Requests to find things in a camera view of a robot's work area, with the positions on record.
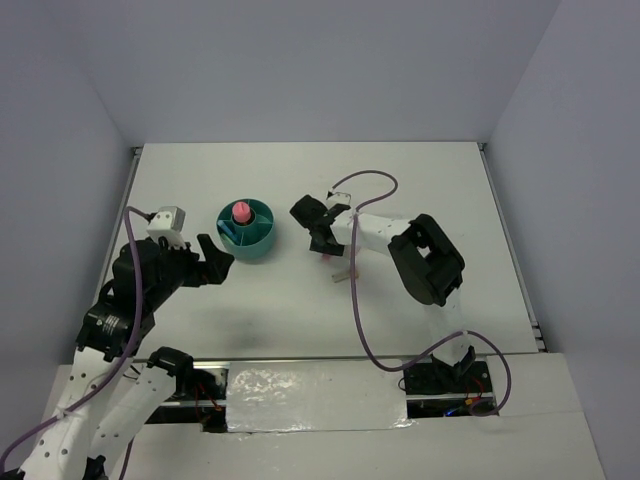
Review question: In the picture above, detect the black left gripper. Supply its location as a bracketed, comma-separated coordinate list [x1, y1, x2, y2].
[147, 233, 235, 308]

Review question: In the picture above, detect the blue translucent highlighter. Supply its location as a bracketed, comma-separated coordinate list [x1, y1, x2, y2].
[217, 221, 239, 243]

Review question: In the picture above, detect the pink capped crayon tube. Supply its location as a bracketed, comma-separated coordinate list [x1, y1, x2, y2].
[232, 201, 254, 225]

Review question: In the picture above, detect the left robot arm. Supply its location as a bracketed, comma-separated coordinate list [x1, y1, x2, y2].
[1, 234, 234, 479]

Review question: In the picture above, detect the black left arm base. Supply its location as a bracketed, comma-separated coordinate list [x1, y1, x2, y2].
[146, 365, 229, 434]

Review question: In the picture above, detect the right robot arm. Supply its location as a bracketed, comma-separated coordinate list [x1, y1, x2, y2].
[289, 195, 476, 391]

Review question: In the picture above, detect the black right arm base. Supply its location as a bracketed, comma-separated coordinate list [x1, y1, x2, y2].
[397, 361, 497, 419]

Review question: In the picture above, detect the teal round desk organizer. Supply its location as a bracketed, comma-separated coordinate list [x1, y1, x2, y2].
[216, 198, 276, 261]

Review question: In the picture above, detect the silver foil covered panel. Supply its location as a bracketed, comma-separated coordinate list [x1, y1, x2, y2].
[226, 360, 411, 433]

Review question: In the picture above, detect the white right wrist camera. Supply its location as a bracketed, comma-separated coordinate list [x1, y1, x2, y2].
[325, 190, 352, 209]

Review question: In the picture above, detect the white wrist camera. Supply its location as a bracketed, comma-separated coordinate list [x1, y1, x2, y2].
[325, 190, 352, 209]
[146, 206, 186, 249]

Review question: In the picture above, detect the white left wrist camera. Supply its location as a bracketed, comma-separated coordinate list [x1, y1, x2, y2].
[146, 206, 186, 249]

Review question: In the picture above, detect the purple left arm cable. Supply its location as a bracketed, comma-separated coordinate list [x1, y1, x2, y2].
[0, 206, 154, 480]

